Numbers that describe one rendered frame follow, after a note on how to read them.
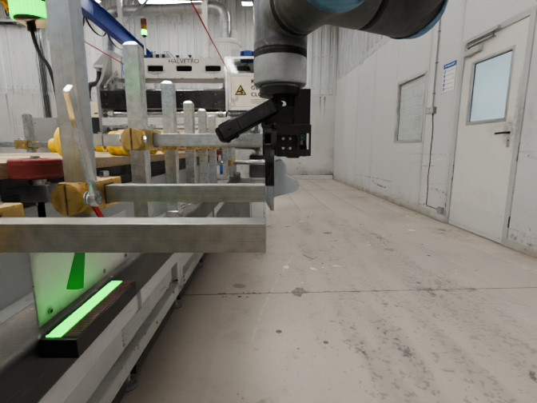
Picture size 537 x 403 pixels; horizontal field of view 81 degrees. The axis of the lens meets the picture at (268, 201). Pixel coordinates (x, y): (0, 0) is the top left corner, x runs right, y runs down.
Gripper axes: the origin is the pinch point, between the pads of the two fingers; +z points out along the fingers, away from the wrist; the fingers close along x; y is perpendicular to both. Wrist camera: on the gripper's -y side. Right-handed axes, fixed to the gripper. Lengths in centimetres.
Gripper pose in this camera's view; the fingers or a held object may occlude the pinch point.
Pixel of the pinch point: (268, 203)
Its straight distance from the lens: 57.3
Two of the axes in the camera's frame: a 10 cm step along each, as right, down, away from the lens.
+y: 10.0, 0.0, 0.0
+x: 0.0, -1.7, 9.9
